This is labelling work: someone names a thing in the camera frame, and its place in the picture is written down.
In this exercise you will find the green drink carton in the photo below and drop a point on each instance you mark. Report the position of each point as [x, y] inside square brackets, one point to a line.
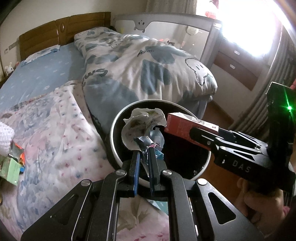
[10, 169]

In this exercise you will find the blue white pillow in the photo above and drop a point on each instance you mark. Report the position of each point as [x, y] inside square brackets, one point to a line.
[41, 53]

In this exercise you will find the blue bed sheet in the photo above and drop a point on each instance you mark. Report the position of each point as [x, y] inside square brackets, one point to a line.
[42, 76]

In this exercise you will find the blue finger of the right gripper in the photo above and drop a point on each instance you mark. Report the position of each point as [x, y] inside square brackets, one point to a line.
[204, 139]

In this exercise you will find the grey curtain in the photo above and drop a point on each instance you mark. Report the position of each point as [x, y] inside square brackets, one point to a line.
[274, 99]

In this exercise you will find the person's right hand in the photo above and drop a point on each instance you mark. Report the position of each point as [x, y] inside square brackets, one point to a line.
[267, 213]

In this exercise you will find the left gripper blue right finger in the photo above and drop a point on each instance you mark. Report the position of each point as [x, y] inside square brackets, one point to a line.
[153, 170]

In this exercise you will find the red box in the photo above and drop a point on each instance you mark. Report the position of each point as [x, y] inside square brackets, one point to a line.
[179, 124]

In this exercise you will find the grey bed guard rail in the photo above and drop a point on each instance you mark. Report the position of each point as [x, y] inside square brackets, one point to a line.
[197, 35]

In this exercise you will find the wooden headboard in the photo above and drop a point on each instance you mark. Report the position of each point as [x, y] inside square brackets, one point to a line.
[60, 32]

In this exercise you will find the brown drawer cabinet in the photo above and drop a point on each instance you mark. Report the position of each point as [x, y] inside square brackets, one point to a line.
[240, 64]

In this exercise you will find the grey patterned duvet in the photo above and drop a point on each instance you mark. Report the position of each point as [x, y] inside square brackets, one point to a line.
[123, 68]

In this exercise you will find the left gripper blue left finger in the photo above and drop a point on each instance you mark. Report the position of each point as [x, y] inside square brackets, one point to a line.
[136, 163]

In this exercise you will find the white paper wrapper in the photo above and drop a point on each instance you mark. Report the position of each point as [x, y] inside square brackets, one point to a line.
[142, 130]

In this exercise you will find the white rabbit plush toy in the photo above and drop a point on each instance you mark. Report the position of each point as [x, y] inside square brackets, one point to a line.
[9, 69]

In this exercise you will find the green cartoon juice carton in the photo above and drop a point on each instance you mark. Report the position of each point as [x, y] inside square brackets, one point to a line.
[17, 153]

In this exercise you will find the white foam fruit net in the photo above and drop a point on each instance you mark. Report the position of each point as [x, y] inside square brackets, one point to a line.
[6, 139]

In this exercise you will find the floral pink blanket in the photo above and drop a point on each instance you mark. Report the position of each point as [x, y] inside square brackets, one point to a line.
[62, 147]

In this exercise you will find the teal booklet under bin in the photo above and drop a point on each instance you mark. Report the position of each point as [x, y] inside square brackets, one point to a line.
[161, 205]

